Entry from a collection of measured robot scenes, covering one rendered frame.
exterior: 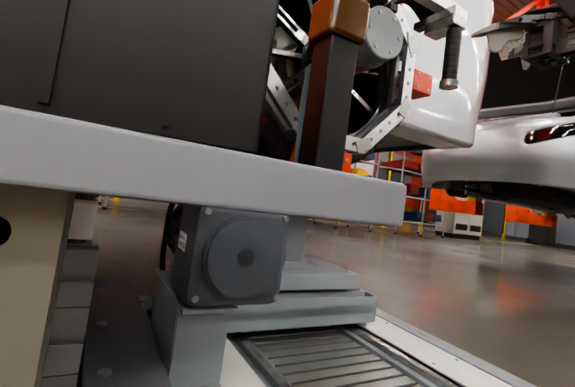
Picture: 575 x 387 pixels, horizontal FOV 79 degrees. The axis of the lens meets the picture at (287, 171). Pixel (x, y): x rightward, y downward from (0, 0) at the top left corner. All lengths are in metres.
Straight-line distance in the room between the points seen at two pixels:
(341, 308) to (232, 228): 0.57
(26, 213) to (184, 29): 0.11
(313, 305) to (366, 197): 0.80
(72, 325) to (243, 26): 0.40
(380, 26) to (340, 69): 0.62
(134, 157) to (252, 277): 0.47
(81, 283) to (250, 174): 0.34
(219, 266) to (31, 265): 0.41
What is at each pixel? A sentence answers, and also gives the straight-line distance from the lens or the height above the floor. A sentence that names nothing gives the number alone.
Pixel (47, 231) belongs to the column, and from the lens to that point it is 0.20.
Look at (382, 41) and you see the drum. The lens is 0.91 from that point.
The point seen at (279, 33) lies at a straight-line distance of 1.23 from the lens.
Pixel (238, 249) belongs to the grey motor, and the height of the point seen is 0.33.
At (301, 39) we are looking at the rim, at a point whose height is 0.88.
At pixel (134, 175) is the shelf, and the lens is 0.17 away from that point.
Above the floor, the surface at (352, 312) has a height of 0.13.
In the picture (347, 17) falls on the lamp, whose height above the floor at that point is 0.59.
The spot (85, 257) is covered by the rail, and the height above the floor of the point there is 0.33.
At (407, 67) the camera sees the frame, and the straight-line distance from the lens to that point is 1.18.
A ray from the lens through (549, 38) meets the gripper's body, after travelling 0.84.
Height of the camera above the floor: 0.43
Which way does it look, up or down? 4 degrees up
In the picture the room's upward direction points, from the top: 8 degrees clockwise
